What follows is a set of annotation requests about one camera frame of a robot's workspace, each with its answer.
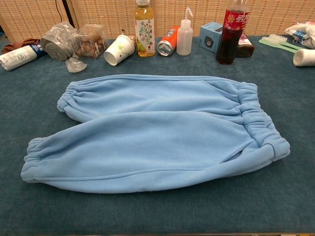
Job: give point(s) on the white roll right edge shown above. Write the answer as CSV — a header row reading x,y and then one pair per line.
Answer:
x,y
305,57

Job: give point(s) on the cola bottle with red label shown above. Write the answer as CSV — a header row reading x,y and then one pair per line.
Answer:
x,y
229,41

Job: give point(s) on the light blue cardboard box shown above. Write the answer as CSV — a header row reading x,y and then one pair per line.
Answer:
x,y
209,37

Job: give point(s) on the brown crumpled cloth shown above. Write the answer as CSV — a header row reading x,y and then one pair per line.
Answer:
x,y
17,45

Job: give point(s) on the light blue fleece pants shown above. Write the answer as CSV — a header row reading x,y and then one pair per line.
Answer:
x,y
160,127

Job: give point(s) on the dark pouch with purple label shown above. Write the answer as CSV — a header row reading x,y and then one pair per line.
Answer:
x,y
246,48

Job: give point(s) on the yellow tea bottle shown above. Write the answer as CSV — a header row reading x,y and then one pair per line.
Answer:
x,y
145,32

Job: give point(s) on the white paper cup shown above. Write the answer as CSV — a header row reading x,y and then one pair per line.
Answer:
x,y
119,49

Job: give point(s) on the white printed plastic bag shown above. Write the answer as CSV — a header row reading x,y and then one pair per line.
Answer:
x,y
307,28

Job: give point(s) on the crumpled clear plastic piece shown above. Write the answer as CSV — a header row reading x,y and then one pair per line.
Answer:
x,y
75,66

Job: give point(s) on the grey roll in plastic bag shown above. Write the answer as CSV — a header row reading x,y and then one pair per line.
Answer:
x,y
53,46

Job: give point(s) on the clear bag of snacks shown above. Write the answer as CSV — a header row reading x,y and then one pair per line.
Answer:
x,y
91,46

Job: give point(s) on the orange soda can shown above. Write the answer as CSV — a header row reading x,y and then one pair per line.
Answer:
x,y
167,41

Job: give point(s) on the white tube with blue cap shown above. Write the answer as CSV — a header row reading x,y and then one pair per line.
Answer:
x,y
17,57

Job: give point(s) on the blue binder clip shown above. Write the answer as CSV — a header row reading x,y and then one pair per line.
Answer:
x,y
298,34

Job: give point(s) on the white squeeze wash bottle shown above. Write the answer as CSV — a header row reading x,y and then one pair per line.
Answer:
x,y
184,39

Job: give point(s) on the blue carpet table cover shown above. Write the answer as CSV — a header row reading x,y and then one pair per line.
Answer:
x,y
157,209

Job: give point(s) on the bamboo folding screen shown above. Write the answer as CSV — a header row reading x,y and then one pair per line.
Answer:
x,y
209,12

